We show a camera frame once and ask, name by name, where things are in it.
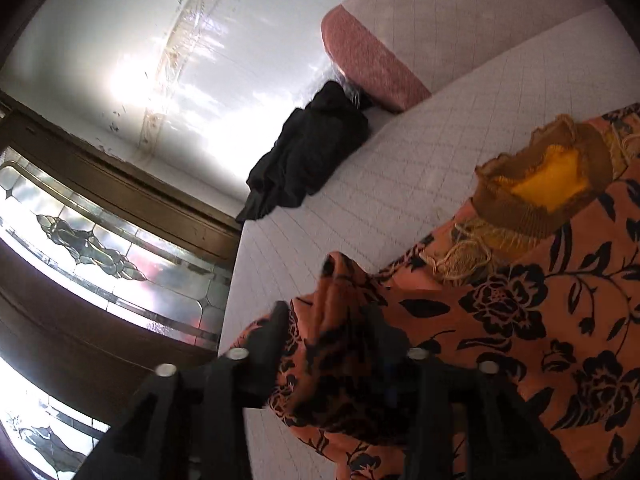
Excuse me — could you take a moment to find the quilted white near mattress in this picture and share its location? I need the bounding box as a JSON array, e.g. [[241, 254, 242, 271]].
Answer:
[[222, 6, 639, 479]]

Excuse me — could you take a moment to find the brown stained glass door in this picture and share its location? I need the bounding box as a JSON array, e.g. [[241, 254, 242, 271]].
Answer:
[[1, 96, 240, 479]]

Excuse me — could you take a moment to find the orange black floral garment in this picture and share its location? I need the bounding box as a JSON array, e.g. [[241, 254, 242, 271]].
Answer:
[[267, 105, 639, 479]]

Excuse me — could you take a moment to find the black crumpled cloth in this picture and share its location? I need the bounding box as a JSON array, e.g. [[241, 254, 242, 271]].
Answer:
[[236, 80, 369, 223]]

